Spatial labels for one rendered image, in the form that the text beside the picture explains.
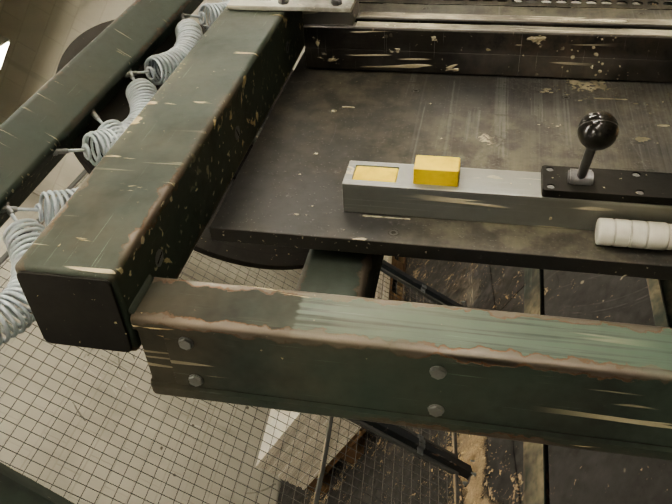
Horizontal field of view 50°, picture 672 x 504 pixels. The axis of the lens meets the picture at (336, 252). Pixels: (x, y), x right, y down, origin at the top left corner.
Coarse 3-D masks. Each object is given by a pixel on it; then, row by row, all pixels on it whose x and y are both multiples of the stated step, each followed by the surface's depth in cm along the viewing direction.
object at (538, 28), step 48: (240, 0) 110; (288, 0) 108; (336, 0) 106; (336, 48) 112; (384, 48) 110; (432, 48) 108; (480, 48) 107; (528, 48) 106; (576, 48) 104; (624, 48) 103
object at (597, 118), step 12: (588, 120) 68; (600, 120) 68; (612, 120) 68; (588, 132) 68; (600, 132) 68; (612, 132) 68; (588, 144) 69; (600, 144) 68; (588, 156) 73; (588, 168) 76; (576, 180) 78; (588, 180) 78
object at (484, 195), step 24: (408, 168) 84; (360, 192) 83; (384, 192) 82; (408, 192) 82; (432, 192) 81; (456, 192) 80; (480, 192) 80; (504, 192) 80; (528, 192) 79; (432, 216) 83; (456, 216) 82; (480, 216) 82; (504, 216) 81; (528, 216) 80; (552, 216) 80; (576, 216) 79; (600, 216) 79; (624, 216) 78; (648, 216) 77
